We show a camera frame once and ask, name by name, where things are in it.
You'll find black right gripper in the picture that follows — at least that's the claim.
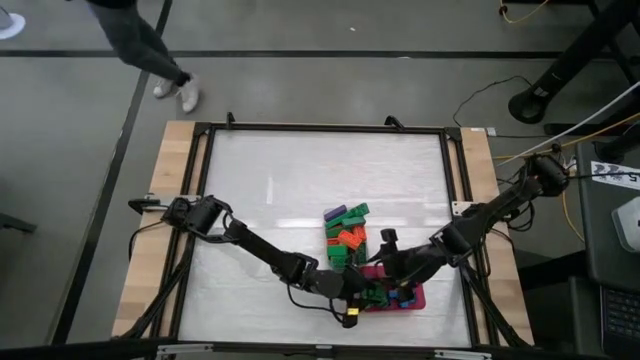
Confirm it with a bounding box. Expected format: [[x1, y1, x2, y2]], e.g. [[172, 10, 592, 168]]
[[380, 243, 450, 303]]

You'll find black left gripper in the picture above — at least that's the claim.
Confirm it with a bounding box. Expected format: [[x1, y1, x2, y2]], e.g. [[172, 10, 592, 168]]
[[304, 268, 382, 330]]

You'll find small green studded block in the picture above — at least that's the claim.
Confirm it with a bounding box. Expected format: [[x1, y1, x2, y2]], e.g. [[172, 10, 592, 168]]
[[361, 286, 390, 308]]

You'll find purple long block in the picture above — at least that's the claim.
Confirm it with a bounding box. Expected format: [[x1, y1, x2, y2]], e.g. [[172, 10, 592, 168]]
[[323, 204, 349, 223]]

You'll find red plastic bin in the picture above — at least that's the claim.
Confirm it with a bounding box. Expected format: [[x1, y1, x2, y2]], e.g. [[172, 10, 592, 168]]
[[357, 264, 427, 313]]

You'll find clear plastic bin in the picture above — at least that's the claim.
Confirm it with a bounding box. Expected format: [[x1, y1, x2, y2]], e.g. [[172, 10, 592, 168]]
[[322, 202, 372, 274]]

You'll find silver aluminium extrusion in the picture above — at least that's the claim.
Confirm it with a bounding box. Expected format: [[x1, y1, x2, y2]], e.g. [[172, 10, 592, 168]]
[[434, 349, 491, 360], [157, 343, 214, 357]]

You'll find dark desk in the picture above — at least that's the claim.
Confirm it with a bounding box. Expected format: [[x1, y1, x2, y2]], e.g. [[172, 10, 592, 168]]
[[574, 139, 640, 360]]

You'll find black keyboard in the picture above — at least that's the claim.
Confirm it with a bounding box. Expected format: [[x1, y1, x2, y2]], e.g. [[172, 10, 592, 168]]
[[599, 284, 640, 357]]

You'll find white device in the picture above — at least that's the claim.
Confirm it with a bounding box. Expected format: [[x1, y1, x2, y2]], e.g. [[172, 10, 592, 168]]
[[611, 196, 640, 254]]

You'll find printed paper sheet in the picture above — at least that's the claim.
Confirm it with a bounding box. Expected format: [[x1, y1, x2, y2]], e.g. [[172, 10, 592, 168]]
[[590, 159, 640, 192]]

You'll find black floor stand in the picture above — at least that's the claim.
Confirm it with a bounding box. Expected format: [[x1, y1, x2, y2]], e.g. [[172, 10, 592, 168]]
[[508, 0, 640, 126]]

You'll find person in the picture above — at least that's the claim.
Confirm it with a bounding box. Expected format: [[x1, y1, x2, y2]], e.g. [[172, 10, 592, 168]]
[[83, 0, 201, 114]]

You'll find black floor foot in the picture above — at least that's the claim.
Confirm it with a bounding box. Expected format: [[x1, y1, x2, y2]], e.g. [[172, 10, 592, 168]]
[[0, 211, 38, 235]]

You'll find white round floor base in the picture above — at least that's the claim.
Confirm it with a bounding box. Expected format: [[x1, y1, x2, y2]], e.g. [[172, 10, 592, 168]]
[[0, 12, 27, 41]]

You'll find black cable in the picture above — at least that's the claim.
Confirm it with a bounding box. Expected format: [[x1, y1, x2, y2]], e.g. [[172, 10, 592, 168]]
[[286, 283, 351, 322], [452, 74, 534, 142]]

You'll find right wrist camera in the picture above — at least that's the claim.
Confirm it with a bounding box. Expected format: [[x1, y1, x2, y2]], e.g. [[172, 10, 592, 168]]
[[380, 227, 400, 254]]

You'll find yellow cable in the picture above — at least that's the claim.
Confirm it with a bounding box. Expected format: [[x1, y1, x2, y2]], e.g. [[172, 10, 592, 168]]
[[499, 0, 550, 26], [492, 112, 640, 244]]

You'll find white cable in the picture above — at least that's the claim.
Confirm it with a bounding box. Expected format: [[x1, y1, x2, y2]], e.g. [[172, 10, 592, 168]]
[[494, 79, 640, 169]]

